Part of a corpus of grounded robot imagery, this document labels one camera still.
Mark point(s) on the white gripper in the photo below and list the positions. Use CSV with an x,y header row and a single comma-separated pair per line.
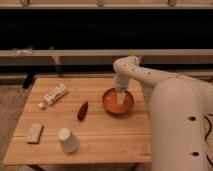
x,y
121,83

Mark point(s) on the orange ceramic bowl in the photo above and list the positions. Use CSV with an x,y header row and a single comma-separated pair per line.
x,y
109,100

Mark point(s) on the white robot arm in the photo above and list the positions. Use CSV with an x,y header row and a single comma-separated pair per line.
x,y
178,104

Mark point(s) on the dark red chili pepper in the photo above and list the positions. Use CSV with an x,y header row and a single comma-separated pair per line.
x,y
82,111

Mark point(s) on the white patterned tube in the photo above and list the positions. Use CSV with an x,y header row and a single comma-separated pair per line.
x,y
53,96

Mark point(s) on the wooden table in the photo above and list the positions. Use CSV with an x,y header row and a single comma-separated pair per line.
x,y
102,137

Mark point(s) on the white paper cup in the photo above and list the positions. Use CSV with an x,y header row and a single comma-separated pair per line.
x,y
68,141

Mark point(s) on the beige rectangular sponge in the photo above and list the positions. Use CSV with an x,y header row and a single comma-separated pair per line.
x,y
34,133

